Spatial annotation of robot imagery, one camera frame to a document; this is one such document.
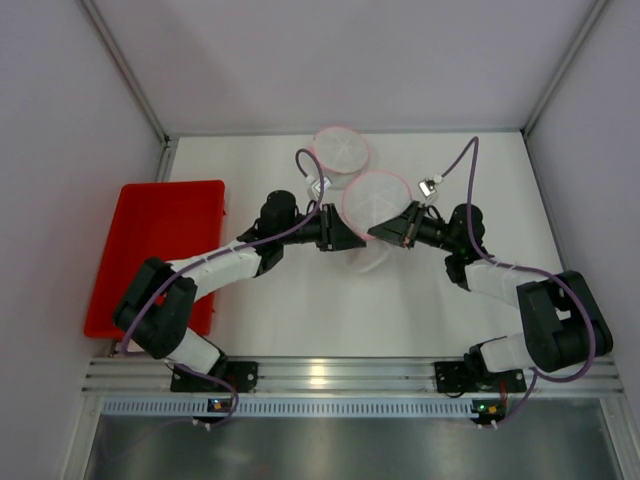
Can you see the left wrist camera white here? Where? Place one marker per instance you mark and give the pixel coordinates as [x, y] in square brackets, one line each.
[316, 186]

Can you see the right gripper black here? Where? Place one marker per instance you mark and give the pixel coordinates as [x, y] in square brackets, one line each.
[413, 226]

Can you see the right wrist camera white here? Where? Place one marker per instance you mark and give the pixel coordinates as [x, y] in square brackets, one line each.
[429, 188]

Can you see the white mesh laundry bag pink trim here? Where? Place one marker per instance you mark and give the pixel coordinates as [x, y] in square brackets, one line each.
[343, 154]

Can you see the slotted cable duct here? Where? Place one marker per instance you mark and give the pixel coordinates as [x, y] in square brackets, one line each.
[302, 407]

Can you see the aluminium mounting rail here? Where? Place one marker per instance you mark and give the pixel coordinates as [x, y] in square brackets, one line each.
[413, 376]

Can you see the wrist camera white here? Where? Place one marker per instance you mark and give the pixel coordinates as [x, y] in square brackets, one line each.
[429, 188]
[316, 186]

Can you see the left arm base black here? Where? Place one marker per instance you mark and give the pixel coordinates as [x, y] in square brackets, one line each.
[241, 375]

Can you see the red plastic bin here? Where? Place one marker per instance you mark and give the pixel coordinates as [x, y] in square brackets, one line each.
[171, 221]

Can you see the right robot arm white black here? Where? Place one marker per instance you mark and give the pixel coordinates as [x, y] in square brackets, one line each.
[562, 324]

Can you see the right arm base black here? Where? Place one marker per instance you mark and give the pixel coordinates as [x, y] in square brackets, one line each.
[470, 375]

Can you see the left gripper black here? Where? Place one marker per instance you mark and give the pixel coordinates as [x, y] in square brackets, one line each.
[326, 227]

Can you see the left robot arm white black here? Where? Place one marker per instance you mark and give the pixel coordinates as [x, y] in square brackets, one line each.
[156, 308]

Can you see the spare white mesh laundry bag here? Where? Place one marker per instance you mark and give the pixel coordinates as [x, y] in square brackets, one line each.
[370, 199]

